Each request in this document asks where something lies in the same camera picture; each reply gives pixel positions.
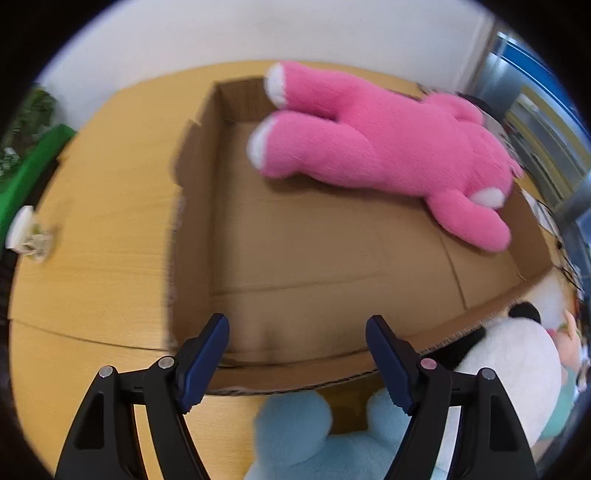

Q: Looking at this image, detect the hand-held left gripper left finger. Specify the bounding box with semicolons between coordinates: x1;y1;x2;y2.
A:
54;313;230;480

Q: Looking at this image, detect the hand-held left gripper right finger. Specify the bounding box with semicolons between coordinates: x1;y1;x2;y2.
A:
365;315;540;480

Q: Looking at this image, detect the light blue plush toy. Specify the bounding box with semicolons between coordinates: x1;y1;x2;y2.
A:
244;388;416;480

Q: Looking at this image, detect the white panda plush toy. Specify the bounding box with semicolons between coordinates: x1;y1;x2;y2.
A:
425;300;561;472

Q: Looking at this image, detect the brown cardboard box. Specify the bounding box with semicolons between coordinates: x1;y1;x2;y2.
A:
164;76;561;398

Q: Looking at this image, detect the pink pig plush toy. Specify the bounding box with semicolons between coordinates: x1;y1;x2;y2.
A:
540;309;591;439

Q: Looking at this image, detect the white paper sheet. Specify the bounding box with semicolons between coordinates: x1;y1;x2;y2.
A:
526;194;559;236

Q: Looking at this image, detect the printed paper cup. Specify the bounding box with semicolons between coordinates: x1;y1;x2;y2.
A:
4;205;58;264

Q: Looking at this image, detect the green cloth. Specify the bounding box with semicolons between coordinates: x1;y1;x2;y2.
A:
0;124;77;241

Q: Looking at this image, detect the large potted green plant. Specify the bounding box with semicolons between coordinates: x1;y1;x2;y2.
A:
0;88;58;176

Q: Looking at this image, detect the blue wall banner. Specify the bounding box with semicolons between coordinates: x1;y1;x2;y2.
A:
499;32;573;112

